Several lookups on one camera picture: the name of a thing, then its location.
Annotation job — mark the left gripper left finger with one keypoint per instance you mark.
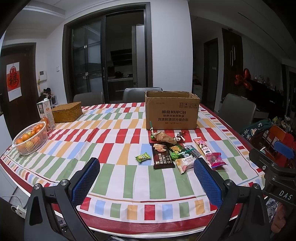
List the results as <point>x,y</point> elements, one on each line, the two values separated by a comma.
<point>52,211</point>

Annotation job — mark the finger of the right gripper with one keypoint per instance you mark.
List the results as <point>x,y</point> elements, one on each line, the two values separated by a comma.
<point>260,159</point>
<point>284,150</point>

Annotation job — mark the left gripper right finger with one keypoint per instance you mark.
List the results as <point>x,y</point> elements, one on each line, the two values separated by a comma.
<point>241,211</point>

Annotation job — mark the magenta snack packet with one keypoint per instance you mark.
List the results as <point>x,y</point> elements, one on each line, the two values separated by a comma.
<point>215,160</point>

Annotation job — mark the pink toy story lollipop pack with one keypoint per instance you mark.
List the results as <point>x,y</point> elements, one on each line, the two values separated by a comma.
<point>202,146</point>

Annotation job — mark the cream denma snack packet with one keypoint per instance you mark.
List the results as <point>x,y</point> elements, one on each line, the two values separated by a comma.
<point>184,164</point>

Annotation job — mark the green cracker packet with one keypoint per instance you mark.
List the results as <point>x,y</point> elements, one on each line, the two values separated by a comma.
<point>176,149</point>

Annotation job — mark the shiny foil candy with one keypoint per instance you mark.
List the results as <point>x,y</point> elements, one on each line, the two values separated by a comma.
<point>181,134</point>

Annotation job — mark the green lollipop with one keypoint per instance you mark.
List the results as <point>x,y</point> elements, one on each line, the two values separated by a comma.
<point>182,154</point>
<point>152,132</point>

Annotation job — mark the red white snack packet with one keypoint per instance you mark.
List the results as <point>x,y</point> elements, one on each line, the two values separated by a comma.
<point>179,138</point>

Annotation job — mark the dark brown cracker packet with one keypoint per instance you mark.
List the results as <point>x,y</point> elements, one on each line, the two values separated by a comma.
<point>161,157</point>

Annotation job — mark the tan fortune biscuit bag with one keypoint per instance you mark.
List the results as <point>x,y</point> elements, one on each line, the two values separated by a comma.
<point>162,137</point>

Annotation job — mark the green durian candy packet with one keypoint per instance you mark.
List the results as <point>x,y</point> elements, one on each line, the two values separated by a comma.
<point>142,157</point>

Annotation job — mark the green christmas cushion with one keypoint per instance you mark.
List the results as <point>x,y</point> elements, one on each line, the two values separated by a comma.
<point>261,126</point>

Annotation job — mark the grey chair right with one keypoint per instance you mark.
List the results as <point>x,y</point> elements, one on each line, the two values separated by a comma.
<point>237,112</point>

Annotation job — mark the grey chair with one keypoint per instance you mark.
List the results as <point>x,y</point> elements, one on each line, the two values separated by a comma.
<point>89,98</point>
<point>237,112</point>
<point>137,94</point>

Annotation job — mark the red bow balloon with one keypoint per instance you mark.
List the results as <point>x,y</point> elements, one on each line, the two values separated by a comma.
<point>244,79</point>

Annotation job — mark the colourful checked tablecloth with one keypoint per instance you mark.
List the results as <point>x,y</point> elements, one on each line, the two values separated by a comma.
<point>127,198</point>

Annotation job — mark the dark wooden door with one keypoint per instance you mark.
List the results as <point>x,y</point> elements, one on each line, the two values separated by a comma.
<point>21,112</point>

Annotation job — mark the brown cardboard box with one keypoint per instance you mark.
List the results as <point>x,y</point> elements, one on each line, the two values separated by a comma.
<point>171,110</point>

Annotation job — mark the woven rattan box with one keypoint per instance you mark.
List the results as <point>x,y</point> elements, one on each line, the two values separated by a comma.
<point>67,112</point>

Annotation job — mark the orange juice carton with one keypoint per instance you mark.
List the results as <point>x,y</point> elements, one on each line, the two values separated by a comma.
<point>46,115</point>

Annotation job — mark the grey chair far left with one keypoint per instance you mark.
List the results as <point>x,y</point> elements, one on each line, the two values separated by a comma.
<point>89,98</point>

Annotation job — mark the red fu door poster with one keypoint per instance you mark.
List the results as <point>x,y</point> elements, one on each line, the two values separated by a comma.
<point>13,81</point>

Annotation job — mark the grey chair far middle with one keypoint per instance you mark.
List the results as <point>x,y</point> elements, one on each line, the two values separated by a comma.
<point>137,94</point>

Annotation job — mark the black glass sliding door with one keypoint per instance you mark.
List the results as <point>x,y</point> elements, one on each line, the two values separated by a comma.
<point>108,51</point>

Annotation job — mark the white wire fruit basket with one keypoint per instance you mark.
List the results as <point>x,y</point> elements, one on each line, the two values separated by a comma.
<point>31,138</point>

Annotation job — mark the white wall intercom panel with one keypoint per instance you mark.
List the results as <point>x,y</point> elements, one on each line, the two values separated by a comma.
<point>42,75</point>

